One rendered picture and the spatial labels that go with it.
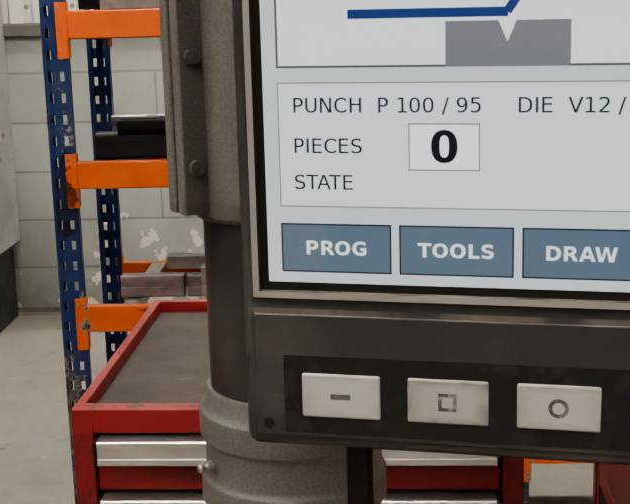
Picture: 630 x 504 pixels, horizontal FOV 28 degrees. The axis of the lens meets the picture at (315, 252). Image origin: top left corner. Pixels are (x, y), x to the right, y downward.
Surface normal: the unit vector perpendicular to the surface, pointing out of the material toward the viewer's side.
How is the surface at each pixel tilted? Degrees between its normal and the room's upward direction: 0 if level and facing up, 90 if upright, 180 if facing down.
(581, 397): 90
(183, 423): 90
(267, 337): 90
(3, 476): 0
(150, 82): 90
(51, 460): 0
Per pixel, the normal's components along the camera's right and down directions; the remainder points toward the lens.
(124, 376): -0.03, -0.98
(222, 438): -0.73, 0.16
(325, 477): 0.35, 0.19
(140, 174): -0.04, 0.22
